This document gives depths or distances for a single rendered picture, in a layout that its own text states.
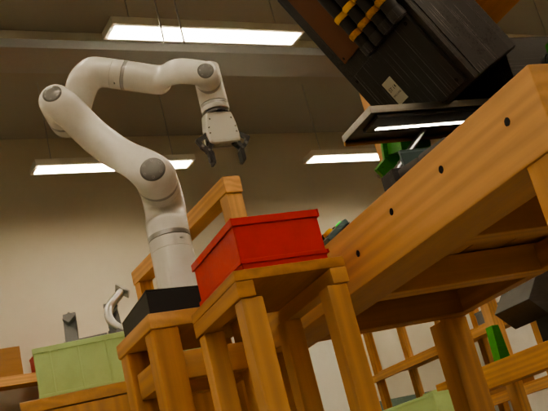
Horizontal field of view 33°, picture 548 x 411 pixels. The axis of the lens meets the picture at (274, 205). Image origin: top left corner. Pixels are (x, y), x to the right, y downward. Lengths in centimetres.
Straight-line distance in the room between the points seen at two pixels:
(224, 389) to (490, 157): 85
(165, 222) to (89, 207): 739
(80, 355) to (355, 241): 113
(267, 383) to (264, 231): 34
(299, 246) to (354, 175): 956
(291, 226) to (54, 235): 778
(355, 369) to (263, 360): 20
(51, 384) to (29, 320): 645
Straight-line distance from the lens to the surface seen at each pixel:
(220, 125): 275
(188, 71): 273
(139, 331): 244
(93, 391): 286
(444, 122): 233
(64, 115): 276
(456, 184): 180
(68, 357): 297
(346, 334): 200
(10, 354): 870
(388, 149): 248
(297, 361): 225
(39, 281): 954
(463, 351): 304
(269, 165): 1104
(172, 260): 255
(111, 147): 272
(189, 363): 238
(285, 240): 203
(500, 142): 169
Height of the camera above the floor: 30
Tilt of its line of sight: 18 degrees up
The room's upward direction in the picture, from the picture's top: 14 degrees counter-clockwise
